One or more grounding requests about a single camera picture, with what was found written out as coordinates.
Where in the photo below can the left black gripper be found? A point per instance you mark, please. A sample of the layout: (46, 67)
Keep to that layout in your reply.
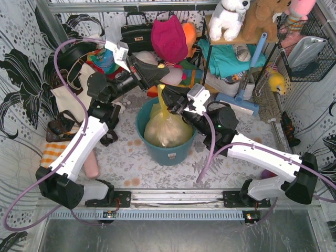
(137, 74)

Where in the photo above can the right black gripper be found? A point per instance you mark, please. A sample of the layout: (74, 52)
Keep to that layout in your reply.
(179, 105)

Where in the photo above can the yellow trash bag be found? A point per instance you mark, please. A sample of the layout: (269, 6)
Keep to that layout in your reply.
(164, 129)

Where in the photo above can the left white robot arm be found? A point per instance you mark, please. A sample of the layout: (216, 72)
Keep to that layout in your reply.
(58, 181)

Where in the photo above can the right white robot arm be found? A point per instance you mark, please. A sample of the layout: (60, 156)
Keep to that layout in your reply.
(295, 176)

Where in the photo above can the magenta cloth bag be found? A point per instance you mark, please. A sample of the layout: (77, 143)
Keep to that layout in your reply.
(168, 40)

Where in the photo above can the teal trash bin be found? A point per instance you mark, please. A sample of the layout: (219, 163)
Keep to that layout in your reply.
(161, 155)

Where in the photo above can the cream tote bag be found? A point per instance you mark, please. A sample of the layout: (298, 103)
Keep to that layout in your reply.
(65, 101)

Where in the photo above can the white sheep plush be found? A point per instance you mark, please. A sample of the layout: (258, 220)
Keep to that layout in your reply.
(146, 57)

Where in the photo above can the pink white doll plush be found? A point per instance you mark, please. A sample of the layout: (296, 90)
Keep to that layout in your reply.
(175, 75)

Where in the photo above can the rainbow striped cloth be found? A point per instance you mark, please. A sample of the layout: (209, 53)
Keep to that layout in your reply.
(193, 74)

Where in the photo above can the black handbag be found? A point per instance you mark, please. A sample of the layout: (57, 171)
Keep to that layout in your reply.
(137, 37)

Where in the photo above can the red cloth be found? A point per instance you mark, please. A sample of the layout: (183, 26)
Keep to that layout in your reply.
(114, 73)

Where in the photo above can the colourful scarf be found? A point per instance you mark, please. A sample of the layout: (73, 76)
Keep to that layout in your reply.
(102, 60)

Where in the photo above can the orange plush toy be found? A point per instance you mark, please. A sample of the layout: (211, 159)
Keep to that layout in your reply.
(189, 30)

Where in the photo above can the teal folded cloth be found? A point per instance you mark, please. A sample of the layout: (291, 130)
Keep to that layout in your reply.
(223, 61)

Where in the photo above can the blue lint roller mop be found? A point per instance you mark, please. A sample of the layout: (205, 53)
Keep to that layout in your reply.
(237, 102)

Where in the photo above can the black hat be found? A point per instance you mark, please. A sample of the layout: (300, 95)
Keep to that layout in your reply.
(66, 59)

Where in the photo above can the floral table mat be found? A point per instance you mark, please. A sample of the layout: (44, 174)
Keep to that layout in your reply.
(127, 164)

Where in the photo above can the grey chenille duster mop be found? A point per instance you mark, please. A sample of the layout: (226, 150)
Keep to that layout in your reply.
(265, 98)

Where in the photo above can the white dog plush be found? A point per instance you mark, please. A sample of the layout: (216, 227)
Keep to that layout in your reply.
(227, 19)

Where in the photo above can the yellow duck plush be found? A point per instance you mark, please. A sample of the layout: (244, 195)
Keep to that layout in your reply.
(275, 79)

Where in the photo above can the brown teddy bear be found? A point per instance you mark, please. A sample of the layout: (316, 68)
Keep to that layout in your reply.
(262, 15)

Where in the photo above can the purple orange sock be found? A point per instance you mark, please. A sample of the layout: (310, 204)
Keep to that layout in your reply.
(267, 174)

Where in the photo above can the orange checkered towel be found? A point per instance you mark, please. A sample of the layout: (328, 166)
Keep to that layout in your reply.
(51, 152)

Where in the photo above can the silver pouch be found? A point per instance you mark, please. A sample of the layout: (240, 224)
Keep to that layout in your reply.
(305, 50)

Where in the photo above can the pink plush toy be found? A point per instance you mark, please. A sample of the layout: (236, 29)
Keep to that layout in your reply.
(297, 16)

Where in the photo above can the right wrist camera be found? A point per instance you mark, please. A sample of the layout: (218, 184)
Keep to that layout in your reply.
(197, 96)

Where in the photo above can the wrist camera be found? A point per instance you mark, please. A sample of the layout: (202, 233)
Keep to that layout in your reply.
(120, 53)
(197, 96)

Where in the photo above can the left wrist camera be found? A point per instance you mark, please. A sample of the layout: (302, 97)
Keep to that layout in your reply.
(120, 53)

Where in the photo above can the metal base rail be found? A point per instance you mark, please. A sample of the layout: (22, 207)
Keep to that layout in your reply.
(167, 205)

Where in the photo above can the black wire basket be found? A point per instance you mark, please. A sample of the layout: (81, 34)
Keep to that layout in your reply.
(317, 69)

